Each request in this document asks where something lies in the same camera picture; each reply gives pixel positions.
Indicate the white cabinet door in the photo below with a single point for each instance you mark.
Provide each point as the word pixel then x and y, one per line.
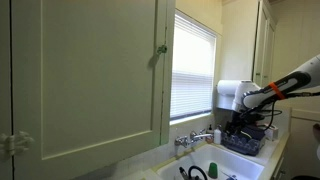
pixel 93 83

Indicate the green cabinet door latch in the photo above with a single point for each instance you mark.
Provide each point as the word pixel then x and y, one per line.
pixel 162 49

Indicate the chrome wall faucet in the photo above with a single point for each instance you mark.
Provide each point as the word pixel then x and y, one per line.
pixel 193 136

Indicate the black item in sink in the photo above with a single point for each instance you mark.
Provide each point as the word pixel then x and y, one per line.
pixel 197 171

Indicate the white soap pump bottle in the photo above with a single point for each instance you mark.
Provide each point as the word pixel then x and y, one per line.
pixel 217 136

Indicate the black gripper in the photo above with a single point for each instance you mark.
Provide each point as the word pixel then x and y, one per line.
pixel 241 120

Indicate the white kitchen sink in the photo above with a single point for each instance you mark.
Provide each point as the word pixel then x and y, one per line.
pixel 230 160

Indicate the green plastic cup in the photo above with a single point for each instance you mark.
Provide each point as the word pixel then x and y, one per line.
pixel 213 170

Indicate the white paper towel roll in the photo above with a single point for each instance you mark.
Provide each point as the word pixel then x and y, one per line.
pixel 226 88

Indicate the white slatted window blinds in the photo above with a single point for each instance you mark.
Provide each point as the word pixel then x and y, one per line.
pixel 191 66

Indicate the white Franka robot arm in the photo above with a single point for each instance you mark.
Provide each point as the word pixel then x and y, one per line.
pixel 300 75

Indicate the blue dish rack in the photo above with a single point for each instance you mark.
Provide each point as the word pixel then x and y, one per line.
pixel 243 145

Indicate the cream wall cabinet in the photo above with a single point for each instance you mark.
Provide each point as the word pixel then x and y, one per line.
pixel 263 43

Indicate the small white box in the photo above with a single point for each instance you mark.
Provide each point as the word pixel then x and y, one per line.
pixel 271 132

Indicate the cream base cabinet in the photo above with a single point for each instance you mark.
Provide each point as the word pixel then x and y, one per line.
pixel 279 170

